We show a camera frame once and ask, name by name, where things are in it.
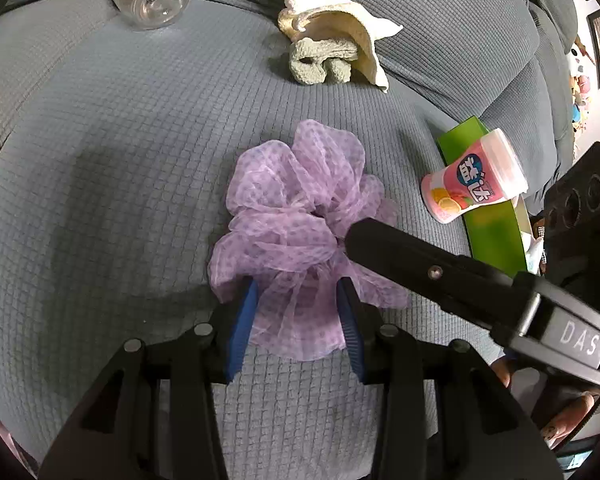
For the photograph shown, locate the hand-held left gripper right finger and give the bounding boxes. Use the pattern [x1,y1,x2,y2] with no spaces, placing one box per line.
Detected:
[336,276,563,480]

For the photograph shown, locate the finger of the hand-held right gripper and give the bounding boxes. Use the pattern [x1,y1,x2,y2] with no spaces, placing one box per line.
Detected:
[345,219,541,334]

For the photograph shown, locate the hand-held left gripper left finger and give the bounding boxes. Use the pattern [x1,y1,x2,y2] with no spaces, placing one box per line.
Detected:
[39,279,260,480]

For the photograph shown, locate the green box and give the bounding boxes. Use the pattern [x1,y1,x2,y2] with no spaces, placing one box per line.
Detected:
[437,116,536,276]

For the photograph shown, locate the purple mesh scrunchie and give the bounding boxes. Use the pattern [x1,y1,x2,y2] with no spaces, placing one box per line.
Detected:
[207,120,408,361]

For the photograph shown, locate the person's right hand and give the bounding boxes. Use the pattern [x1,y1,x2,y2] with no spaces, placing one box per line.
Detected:
[492,357,597,450]

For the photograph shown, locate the pink gum bottle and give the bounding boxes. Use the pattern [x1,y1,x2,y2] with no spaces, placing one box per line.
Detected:
[420,128,528,224]

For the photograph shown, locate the grey sofa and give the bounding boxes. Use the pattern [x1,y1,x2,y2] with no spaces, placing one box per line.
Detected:
[0,0,600,480]

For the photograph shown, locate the grey green cloth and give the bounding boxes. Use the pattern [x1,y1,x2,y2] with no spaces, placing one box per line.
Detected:
[287,37,353,86]

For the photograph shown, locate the colourful plush toys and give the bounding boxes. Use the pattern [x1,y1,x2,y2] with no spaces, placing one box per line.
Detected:
[567,45,593,131]

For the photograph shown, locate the cream towel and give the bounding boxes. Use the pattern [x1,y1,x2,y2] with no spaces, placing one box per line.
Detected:
[278,0,403,92]

